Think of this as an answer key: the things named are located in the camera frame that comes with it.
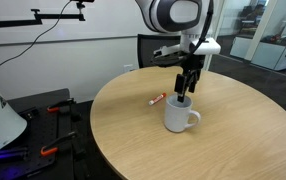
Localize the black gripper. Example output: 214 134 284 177
150 51 202 103

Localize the white ceramic mug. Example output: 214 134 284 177
164 94 201 133

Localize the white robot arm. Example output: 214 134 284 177
135 0 221 102

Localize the red and white marker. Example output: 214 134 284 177
148 93 167 105

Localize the black mesh office chair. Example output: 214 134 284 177
137 34 180 68

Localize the round wooden table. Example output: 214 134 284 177
90 67 286 180

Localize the white cabinet behind glass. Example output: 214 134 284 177
230 36 286 71

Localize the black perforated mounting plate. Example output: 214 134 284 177
0 89 74 180

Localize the white wall outlet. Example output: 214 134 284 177
123 64 134 73

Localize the upper orange handled clamp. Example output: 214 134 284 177
47 98 75 113

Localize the orange handled clamp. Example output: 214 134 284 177
47 98 75 113
40 131 78 157

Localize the lower orange handled clamp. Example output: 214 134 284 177
40 131 78 157

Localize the black hanging cable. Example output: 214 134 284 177
0 0 73 77

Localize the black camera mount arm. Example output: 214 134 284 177
0 0 95 28

